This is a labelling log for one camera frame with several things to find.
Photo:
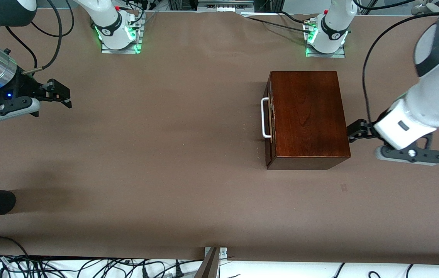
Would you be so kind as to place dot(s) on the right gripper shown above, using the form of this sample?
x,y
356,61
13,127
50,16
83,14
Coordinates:
x,y
25,85

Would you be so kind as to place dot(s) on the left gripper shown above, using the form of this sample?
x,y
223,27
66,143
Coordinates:
x,y
363,129

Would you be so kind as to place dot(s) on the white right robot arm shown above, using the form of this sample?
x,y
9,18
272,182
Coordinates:
x,y
107,19

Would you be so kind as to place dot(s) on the dark brown wooden cabinet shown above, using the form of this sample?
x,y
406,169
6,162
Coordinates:
x,y
312,116

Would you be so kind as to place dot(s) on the white plastic object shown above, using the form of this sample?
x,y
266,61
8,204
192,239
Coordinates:
x,y
431,7

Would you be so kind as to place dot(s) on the brown table cover sheet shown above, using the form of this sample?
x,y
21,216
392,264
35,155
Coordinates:
x,y
165,193

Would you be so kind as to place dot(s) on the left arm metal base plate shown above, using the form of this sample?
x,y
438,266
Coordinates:
x,y
337,55

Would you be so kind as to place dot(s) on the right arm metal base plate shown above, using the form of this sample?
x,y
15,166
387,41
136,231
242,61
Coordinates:
x,y
138,42

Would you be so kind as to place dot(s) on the silver corner bracket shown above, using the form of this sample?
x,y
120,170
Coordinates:
x,y
223,253

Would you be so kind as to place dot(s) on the grey metal post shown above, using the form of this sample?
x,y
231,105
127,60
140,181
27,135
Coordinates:
x,y
209,266

